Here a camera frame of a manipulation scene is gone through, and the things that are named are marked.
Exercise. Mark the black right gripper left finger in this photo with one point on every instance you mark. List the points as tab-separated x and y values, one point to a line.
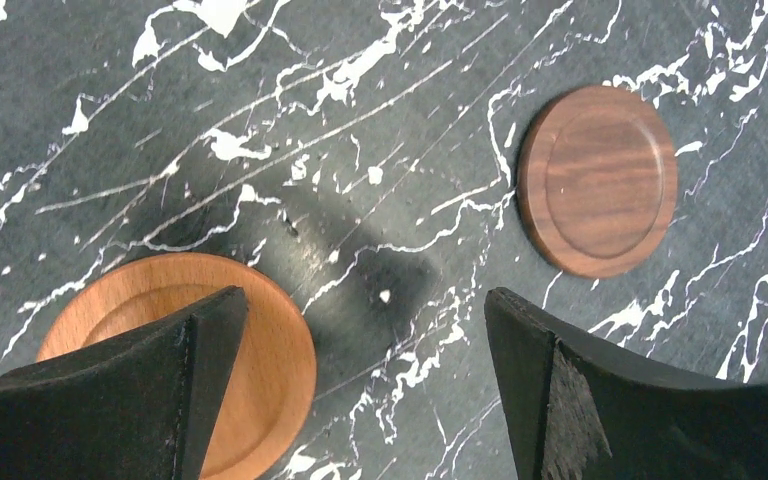
139	405

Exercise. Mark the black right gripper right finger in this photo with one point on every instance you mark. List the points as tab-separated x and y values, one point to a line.
580	407

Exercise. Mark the light wooden coaster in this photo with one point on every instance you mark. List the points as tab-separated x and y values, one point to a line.
270	391

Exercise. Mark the dark wooden coaster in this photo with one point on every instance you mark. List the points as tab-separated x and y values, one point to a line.
597	181

